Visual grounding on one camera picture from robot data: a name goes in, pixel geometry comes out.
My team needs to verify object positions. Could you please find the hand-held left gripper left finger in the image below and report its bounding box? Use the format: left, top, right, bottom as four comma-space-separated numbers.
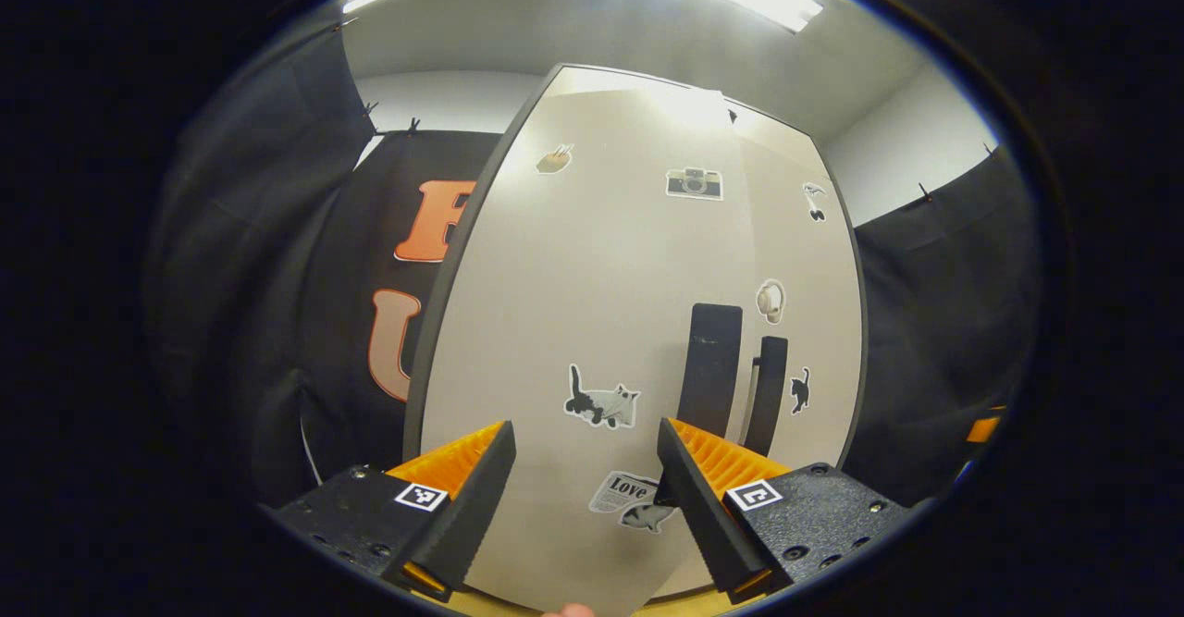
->
262, 418, 519, 604

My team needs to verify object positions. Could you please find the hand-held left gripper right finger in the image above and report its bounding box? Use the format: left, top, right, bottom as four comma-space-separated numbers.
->
655, 416, 917, 604

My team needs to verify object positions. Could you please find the grey cabinet door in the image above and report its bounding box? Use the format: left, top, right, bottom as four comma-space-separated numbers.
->
721, 99, 868, 484
421, 67, 759, 616

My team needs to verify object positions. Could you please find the grey open-front cabinet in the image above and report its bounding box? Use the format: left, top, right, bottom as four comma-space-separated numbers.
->
401, 62, 870, 617

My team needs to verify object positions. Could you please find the narrow black door handle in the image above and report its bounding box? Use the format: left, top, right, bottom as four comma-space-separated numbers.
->
743, 335, 789, 458

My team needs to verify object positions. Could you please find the wide black door handle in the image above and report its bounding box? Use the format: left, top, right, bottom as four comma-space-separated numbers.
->
677, 302, 744, 438

